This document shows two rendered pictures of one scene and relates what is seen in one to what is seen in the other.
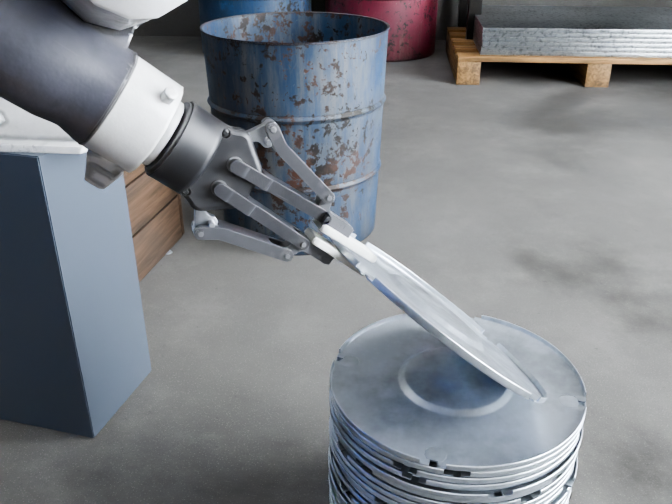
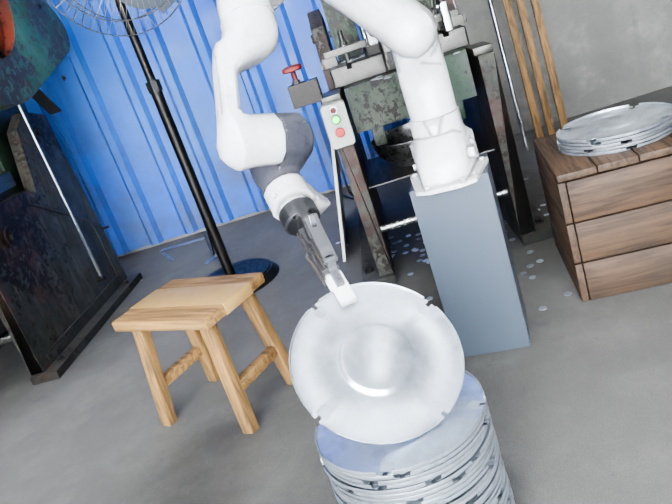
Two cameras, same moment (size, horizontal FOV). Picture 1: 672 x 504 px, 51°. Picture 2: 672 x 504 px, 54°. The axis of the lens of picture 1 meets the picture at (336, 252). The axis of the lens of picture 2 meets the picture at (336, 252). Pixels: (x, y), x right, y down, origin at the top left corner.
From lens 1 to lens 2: 1.29 m
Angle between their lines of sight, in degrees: 84
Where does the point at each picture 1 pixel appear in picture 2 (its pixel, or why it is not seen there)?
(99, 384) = (464, 330)
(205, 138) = (284, 216)
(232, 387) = (533, 383)
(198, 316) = (611, 333)
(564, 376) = (416, 461)
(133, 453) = not seen: hidden behind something
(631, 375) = not seen: outside the picture
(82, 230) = (448, 237)
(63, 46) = (256, 171)
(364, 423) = not seen: hidden behind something
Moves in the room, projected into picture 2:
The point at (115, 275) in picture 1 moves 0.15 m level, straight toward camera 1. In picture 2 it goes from (484, 270) to (431, 297)
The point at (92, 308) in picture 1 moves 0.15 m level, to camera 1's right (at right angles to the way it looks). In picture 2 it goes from (458, 283) to (474, 309)
